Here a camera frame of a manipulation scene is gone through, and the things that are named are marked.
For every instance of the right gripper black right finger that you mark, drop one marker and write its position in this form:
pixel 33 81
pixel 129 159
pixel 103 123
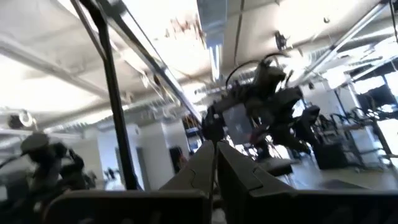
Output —
pixel 236 180

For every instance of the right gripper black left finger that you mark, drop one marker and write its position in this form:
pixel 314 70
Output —
pixel 199 168

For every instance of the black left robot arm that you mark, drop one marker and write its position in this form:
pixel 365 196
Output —
pixel 270 81

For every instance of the ceiling light fixture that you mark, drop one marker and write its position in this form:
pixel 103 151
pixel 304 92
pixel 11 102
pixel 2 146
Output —
pixel 214 31

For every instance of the black aluminium rig frame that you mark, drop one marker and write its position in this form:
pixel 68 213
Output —
pixel 115 93

